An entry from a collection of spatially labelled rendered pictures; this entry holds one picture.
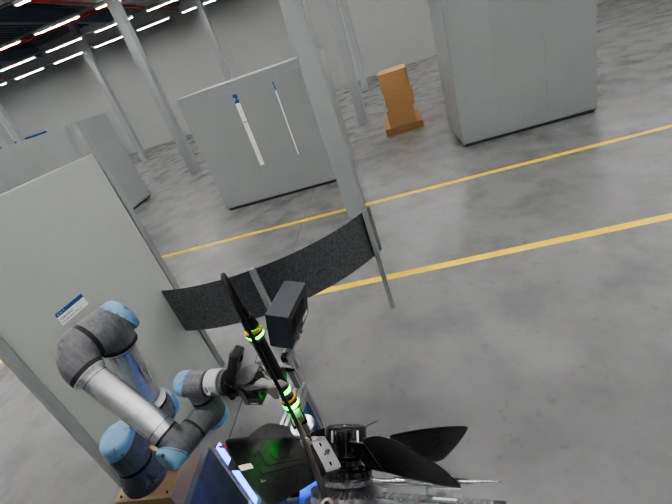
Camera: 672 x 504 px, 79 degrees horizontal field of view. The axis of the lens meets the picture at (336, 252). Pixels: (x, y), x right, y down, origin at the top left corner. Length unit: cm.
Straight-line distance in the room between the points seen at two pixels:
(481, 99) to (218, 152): 437
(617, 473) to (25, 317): 311
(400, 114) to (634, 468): 757
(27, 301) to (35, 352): 28
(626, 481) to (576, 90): 585
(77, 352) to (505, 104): 660
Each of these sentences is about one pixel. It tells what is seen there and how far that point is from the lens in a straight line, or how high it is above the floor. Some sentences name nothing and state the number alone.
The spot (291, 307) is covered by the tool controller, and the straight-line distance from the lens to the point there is 182.
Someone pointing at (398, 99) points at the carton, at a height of 67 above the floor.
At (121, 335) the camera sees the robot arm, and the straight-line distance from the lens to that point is 136.
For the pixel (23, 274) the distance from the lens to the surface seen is 276.
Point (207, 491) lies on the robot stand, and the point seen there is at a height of 93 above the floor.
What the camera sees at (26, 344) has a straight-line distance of 274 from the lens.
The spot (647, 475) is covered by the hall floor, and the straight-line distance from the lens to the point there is 263.
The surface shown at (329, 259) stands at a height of 76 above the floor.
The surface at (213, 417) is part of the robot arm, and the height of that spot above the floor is 138.
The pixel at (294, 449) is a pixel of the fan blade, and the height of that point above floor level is 133.
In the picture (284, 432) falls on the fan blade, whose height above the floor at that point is 118.
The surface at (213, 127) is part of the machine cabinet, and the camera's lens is 738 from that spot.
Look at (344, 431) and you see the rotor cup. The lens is 122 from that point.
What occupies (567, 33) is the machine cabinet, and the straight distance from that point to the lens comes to 725.
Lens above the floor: 219
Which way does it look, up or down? 27 degrees down
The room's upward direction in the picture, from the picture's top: 20 degrees counter-clockwise
